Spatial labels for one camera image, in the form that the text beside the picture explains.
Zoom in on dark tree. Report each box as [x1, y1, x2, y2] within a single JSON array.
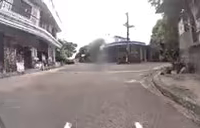
[[75, 37, 106, 64]]

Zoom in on low blue building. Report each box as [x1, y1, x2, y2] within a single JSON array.
[[102, 35, 152, 64]]

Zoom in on grey asphalt road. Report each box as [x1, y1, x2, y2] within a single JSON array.
[[0, 62, 200, 128]]

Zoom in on green trees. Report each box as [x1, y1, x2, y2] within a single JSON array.
[[55, 39, 78, 64]]

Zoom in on utility pole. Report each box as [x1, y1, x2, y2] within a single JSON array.
[[122, 12, 135, 64]]

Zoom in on robot's own part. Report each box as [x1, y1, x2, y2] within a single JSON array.
[[133, 121, 144, 128], [63, 121, 73, 128]]

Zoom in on two-storey pale building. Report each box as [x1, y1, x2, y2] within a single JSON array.
[[0, 0, 63, 80]]

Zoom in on raised concrete pavement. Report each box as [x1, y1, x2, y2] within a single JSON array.
[[152, 68, 200, 123]]

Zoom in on grey wall with building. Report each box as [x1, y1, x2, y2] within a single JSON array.
[[177, 0, 200, 79]]

